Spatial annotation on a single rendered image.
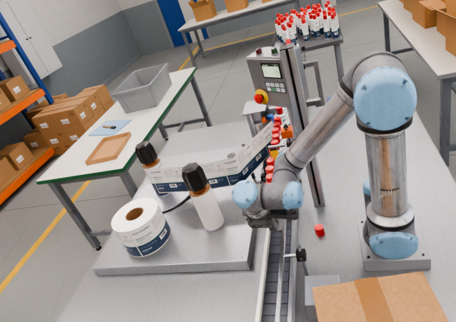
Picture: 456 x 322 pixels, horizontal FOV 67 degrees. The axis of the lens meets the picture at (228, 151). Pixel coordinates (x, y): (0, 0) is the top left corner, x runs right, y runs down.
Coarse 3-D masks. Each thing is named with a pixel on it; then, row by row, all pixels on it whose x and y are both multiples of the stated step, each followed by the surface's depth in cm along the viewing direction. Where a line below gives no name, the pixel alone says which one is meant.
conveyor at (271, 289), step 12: (288, 228) 130; (276, 240) 127; (288, 240) 125; (276, 252) 122; (288, 252) 120; (276, 264) 117; (288, 264) 116; (276, 276) 114; (288, 276) 112; (276, 288) 110; (264, 300) 107; (276, 300) 106; (264, 312) 104
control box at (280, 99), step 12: (264, 48) 124; (252, 60) 120; (264, 60) 116; (276, 60) 112; (300, 60) 116; (252, 72) 123; (300, 72) 118; (264, 84) 122; (264, 96) 126; (276, 96) 121; (288, 96) 117
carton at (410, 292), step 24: (312, 288) 79; (336, 288) 77; (360, 288) 76; (384, 288) 74; (408, 288) 72; (336, 312) 73; (360, 312) 71; (384, 312) 70; (408, 312) 69; (432, 312) 67
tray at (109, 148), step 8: (112, 136) 274; (120, 136) 274; (128, 136) 267; (104, 144) 272; (112, 144) 267; (120, 144) 263; (96, 152) 264; (104, 152) 260; (112, 152) 255; (120, 152) 251; (88, 160) 252; (96, 160) 246; (104, 160) 245
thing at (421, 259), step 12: (360, 228) 120; (360, 240) 116; (420, 240) 110; (372, 252) 111; (420, 252) 106; (372, 264) 109; (384, 264) 108; (396, 264) 107; (408, 264) 106; (420, 264) 105
